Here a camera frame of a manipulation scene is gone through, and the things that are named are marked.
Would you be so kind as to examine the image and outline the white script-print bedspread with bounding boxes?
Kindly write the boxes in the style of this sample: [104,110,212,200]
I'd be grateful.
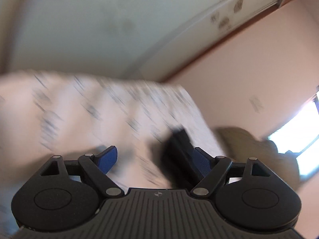
[1,71,223,238]

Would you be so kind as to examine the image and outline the black pants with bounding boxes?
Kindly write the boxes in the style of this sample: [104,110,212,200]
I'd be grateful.
[153,129,202,191]

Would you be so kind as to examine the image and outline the olive padded headboard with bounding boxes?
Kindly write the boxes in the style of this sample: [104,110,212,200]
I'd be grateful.
[214,127,301,190]

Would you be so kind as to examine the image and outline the window with grey frame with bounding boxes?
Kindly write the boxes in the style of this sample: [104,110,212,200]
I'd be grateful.
[267,93,318,182]

